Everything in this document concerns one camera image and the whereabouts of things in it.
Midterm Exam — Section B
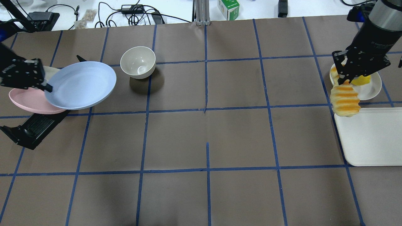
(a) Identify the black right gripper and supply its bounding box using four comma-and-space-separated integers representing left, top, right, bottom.
333, 30, 391, 85

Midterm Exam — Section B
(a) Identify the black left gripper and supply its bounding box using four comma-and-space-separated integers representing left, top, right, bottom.
0, 43, 53, 93

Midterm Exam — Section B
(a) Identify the striped bread loaf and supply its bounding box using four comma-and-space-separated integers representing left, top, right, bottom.
330, 65, 361, 117

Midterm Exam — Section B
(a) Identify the blue plate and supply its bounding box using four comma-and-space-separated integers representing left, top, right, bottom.
44, 61, 117, 110

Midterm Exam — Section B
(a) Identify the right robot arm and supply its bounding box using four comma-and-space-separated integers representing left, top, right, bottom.
332, 0, 402, 85

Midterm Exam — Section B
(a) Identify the cream plate in rack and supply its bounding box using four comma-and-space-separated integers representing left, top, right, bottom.
43, 66, 60, 81

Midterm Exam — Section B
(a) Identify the pink plate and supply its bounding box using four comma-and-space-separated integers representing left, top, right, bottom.
8, 88, 66, 115

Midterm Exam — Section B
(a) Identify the cream plate with lemon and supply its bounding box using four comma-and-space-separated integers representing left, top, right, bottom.
329, 60, 383, 101

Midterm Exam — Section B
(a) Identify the black plate rack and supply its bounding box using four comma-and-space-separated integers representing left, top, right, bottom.
0, 55, 88, 150

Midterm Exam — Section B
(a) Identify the yellow lemon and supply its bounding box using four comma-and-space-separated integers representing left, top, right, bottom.
351, 75, 371, 86

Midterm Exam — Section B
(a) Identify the cream rectangular tray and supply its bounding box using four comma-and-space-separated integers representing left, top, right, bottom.
334, 107, 402, 166

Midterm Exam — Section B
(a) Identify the cream bowl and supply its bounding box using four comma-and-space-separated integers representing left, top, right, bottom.
120, 46, 156, 79

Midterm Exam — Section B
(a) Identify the black power adapter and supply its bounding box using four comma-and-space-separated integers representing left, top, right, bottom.
120, 4, 145, 15

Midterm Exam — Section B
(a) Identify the green white box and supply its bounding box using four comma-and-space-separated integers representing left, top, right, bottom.
217, 0, 240, 20

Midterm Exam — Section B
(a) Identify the silver aluminium frame post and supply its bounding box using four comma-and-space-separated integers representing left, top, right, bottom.
192, 0, 211, 26

